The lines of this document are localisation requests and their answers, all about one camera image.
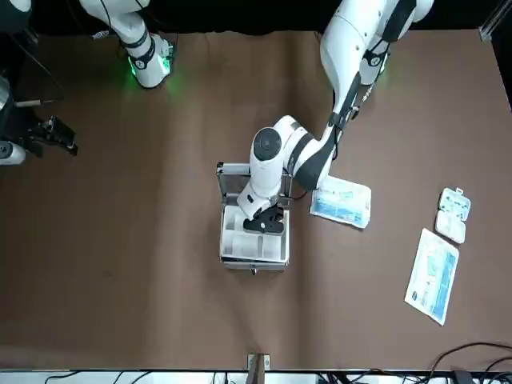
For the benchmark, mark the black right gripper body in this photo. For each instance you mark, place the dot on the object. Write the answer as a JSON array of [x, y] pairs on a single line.
[[18, 124]]

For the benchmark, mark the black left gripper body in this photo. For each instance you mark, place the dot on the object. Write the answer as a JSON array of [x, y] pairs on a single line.
[[260, 225]]

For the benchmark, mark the white plastic partition tray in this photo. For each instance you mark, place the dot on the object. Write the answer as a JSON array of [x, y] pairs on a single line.
[[240, 244]]

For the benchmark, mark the aluminium first-aid case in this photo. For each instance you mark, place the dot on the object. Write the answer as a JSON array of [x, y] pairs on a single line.
[[256, 268]]

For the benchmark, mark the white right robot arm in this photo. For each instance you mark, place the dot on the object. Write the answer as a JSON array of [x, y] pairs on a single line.
[[140, 40]]

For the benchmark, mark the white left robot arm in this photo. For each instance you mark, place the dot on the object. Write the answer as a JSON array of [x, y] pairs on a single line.
[[352, 52]]

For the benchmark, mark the wide blue white mask packet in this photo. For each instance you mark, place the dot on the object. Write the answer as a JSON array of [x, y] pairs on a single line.
[[344, 204]]

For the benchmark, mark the long blue white mask packet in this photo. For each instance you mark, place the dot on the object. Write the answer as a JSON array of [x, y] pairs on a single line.
[[434, 276]]

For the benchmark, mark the clear plastic pill box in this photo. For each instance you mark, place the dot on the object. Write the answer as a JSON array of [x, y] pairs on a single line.
[[452, 216]]

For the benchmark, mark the aluminium frame post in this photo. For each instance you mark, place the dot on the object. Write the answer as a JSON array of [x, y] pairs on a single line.
[[258, 368], [34, 40], [494, 28]]

